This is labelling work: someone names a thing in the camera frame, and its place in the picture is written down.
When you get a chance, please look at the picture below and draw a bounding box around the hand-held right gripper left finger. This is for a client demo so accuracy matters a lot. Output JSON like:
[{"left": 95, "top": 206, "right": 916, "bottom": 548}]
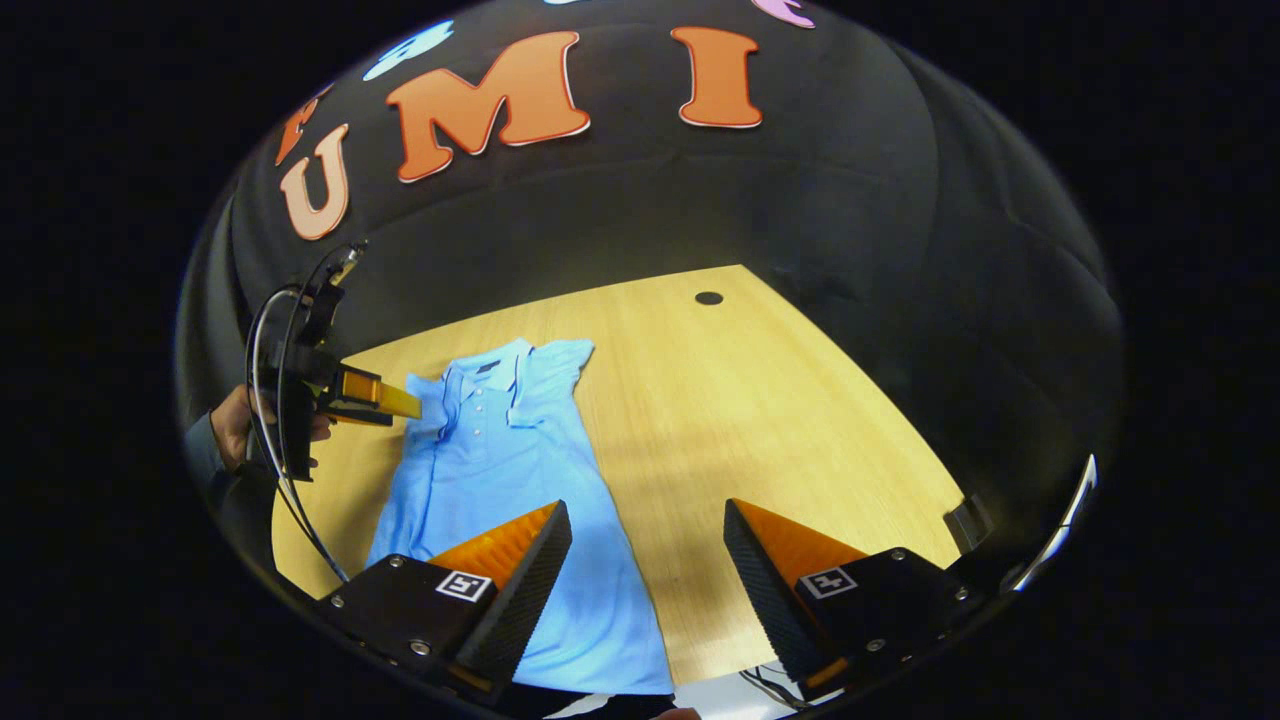
[{"left": 320, "top": 500, "right": 574, "bottom": 707}]

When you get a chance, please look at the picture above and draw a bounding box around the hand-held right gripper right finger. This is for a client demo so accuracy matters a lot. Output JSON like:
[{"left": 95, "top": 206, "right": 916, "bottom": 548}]
[{"left": 723, "top": 498, "right": 987, "bottom": 702}]

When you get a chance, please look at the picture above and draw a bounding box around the grey table bracket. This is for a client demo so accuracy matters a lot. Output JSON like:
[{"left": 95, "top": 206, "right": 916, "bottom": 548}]
[{"left": 943, "top": 495, "right": 997, "bottom": 552}]

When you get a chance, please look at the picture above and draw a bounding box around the light blue T-shirt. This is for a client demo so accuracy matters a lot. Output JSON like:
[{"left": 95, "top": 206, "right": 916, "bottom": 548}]
[{"left": 365, "top": 338, "right": 677, "bottom": 697}]

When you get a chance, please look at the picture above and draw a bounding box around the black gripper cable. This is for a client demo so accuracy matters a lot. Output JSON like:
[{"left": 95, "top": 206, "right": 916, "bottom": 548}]
[{"left": 244, "top": 284, "right": 353, "bottom": 585}]

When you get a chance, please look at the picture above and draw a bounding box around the thin black cable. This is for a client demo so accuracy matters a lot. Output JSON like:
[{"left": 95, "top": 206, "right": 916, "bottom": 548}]
[{"left": 738, "top": 664, "right": 813, "bottom": 712}]

